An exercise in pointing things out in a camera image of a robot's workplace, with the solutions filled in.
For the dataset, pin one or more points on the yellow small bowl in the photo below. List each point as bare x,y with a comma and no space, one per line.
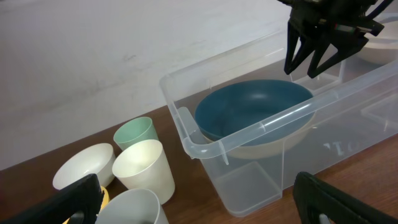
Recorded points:
104,202

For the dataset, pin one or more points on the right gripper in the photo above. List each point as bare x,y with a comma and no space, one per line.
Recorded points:
315,25

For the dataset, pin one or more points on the clear plastic storage container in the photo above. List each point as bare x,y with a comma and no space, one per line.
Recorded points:
355,104

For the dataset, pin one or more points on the dark blue large bowl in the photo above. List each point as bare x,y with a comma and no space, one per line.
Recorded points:
237,106

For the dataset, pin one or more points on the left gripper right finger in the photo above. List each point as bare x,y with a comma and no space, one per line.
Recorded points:
314,198

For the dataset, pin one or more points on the mint green cup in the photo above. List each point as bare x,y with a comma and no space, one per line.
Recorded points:
135,130

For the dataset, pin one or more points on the beige large bowl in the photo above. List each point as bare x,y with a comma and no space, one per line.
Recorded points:
382,49
270,138

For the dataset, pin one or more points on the white small bowl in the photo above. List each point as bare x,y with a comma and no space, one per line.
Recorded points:
97,159

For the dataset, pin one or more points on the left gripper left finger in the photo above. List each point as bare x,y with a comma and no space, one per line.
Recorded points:
79,202

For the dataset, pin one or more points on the grey cup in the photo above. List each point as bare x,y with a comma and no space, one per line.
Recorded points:
136,206

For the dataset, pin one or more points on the cream white cup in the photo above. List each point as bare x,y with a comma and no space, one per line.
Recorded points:
144,165

